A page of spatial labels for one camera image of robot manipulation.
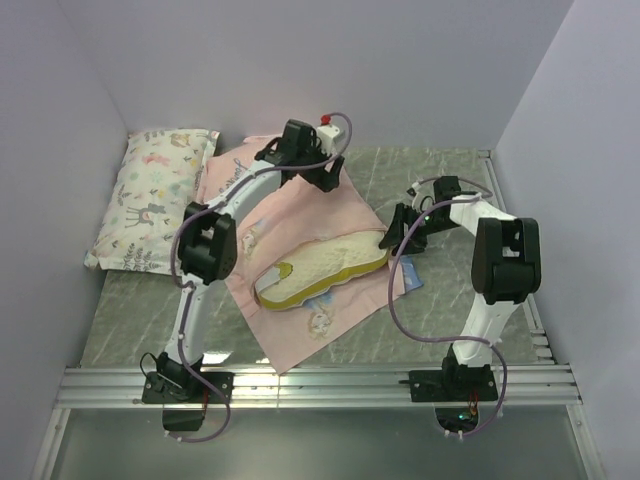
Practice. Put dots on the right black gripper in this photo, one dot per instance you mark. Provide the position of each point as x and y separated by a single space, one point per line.
394 235

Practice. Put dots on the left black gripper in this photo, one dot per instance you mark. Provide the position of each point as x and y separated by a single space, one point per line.
327 181

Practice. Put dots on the pink pillowcase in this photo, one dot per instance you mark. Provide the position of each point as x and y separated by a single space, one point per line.
294 215

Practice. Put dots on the cream yellow-edged pillow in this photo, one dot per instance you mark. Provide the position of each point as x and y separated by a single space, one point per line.
315 267

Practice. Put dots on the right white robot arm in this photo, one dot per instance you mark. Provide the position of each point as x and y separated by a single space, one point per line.
472 351

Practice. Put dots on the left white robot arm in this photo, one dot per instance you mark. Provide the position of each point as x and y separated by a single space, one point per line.
204 251

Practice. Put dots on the white patterned pillow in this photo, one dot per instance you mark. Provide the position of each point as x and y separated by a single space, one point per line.
158 177

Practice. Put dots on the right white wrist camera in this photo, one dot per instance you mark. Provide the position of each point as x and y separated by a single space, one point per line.
419 198

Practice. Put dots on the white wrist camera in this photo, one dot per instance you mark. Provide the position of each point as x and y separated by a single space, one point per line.
329 135
419 198

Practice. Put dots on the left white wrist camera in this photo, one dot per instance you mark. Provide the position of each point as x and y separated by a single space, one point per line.
329 135

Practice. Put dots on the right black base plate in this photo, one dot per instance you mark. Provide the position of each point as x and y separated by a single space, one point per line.
434 386

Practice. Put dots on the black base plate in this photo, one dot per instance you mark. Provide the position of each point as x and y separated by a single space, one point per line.
434 386
160 391

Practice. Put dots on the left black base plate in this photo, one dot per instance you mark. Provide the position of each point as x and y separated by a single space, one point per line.
160 391

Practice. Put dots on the aluminium mounting rail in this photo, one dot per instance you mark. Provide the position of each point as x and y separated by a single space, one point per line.
334 386

